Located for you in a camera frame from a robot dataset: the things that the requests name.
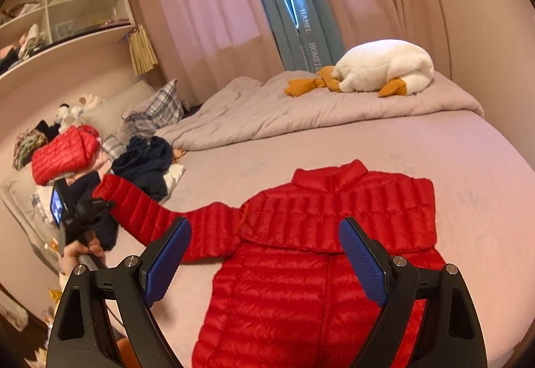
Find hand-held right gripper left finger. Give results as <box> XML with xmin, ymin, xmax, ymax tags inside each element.
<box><xmin>45</xmin><ymin>216</ymin><xmax>193</xmax><ymax>368</ymax></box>

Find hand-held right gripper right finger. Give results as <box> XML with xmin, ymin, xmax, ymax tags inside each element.
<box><xmin>338</xmin><ymin>216</ymin><xmax>489</xmax><ymax>368</ymax></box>

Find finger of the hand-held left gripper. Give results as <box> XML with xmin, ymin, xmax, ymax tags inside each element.
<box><xmin>86</xmin><ymin>200</ymin><xmax>118</xmax><ymax>223</ymax></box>

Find red down jacket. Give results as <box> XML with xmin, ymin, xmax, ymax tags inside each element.
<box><xmin>31</xmin><ymin>124</ymin><xmax>102</xmax><ymax>186</ymax></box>
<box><xmin>91</xmin><ymin>159</ymin><xmax>446</xmax><ymax>368</ymax></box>

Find pile of pale clothes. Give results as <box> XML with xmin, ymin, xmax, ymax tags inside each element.
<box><xmin>16</xmin><ymin>22</ymin><xmax>47</xmax><ymax>60</ymax></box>

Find person's left hand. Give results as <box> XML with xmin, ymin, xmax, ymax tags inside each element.
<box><xmin>61</xmin><ymin>238</ymin><xmax>106</xmax><ymax>269</ymax></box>

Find dark blue garment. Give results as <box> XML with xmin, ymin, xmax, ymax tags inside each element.
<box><xmin>69</xmin><ymin>173</ymin><xmax>121</xmax><ymax>252</ymax></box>

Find navy blue garment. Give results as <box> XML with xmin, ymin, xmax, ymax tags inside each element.
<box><xmin>112</xmin><ymin>136</ymin><xmax>174</xmax><ymax>202</ymax></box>

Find plaid cloth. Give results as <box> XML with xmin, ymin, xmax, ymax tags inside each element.
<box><xmin>101</xmin><ymin>134</ymin><xmax>127</xmax><ymax>162</ymax></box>

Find folded red down jacket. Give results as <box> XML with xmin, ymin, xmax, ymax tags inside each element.
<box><xmin>31</xmin><ymin>124</ymin><xmax>102</xmax><ymax>186</ymax></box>

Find white cloth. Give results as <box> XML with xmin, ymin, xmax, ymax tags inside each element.
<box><xmin>164</xmin><ymin>163</ymin><xmax>185</xmax><ymax>190</ymax></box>

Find multicoloured knitted cloth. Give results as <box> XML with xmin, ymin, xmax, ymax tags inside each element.
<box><xmin>12</xmin><ymin>129</ymin><xmax>47</xmax><ymax>170</ymax></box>

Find beige pillow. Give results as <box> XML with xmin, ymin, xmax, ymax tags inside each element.
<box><xmin>79</xmin><ymin>79</ymin><xmax>157</xmax><ymax>135</ymax></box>

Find cream plush toy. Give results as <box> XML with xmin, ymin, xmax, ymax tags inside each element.
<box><xmin>73</xmin><ymin>94</ymin><xmax>105</xmax><ymax>114</ymax></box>

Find plaid pillow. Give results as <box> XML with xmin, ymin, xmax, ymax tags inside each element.
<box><xmin>121</xmin><ymin>79</ymin><xmax>185</xmax><ymax>130</ymax></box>

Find bed with pink sheet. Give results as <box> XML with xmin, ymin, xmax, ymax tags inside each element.
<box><xmin>0</xmin><ymin>71</ymin><xmax>535</xmax><ymax>368</ymax></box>

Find yellow hanging tassels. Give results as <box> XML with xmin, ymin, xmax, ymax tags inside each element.
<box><xmin>129</xmin><ymin>26</ymin><xmax>159</xmax><ymax>76</ymax></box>

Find beige quilt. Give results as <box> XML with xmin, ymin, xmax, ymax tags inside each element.
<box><xmin>159</xmin><ymin>69</ymin><xmax>486</xmax><ymax>152</ymax></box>

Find white shelf unit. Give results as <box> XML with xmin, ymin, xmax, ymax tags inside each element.
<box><xmin>0</xmin><ymin>0</ymin><xmax>138</xmax><ymax>81</ymax></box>

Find white goose plush toy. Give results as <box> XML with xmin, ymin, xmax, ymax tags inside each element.
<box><xmin>284</xmin><ymin>39</ymin><xmax>435</xmax><ymax>98</ymax></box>

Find blue curtain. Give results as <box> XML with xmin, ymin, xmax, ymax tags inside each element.
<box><xmin>236</xmin><ymin>0</ymin><xmax>347</xmax><ymax>74</ymax></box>

